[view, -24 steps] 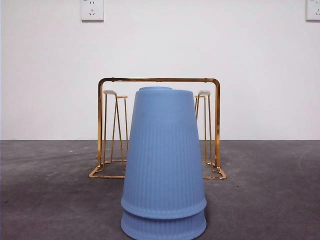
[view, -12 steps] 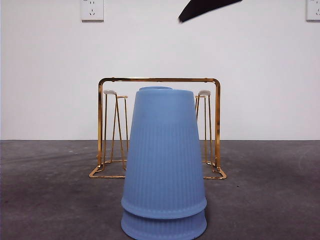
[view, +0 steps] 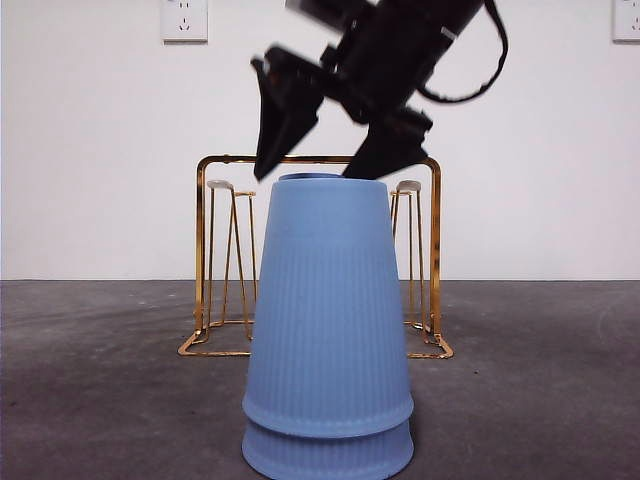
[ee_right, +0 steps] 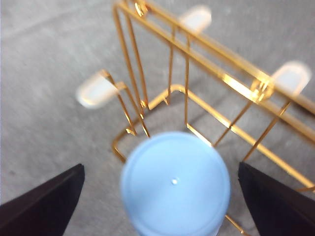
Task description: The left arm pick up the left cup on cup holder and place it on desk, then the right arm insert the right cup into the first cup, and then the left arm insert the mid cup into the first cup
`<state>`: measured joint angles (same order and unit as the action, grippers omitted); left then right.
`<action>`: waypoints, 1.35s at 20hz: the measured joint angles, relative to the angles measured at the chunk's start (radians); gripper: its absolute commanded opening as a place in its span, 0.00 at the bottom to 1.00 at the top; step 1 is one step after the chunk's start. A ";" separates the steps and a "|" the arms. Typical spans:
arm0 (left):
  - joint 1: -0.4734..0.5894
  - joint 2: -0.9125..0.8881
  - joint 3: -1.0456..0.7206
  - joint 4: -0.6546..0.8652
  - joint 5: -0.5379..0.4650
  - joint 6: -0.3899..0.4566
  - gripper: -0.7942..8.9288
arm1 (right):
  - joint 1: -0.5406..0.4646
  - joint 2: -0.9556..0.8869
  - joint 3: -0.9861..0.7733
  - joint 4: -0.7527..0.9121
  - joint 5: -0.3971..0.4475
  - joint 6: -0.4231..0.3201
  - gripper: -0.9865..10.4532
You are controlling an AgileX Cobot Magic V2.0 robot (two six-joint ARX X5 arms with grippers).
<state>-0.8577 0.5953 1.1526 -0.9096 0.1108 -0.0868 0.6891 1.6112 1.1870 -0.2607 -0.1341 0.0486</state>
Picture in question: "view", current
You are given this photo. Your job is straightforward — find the gold wire cup holder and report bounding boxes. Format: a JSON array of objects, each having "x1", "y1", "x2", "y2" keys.
[{"x1": 177, "y1": 153, "x2": 455, "y2": 360}]

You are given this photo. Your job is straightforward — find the white wall socket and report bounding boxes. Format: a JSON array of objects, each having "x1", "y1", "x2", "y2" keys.
[
  {"x1": 611, "y1": 0, "x2": 640, "y2": 44},
  {"x1": 160, "y1": 0, "x2": 209, "y2": 44}
]

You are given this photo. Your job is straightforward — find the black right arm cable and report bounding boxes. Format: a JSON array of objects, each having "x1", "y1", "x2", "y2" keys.
[{"x1": 419, "y1": 0, "x2": 510, "y2": 104}]

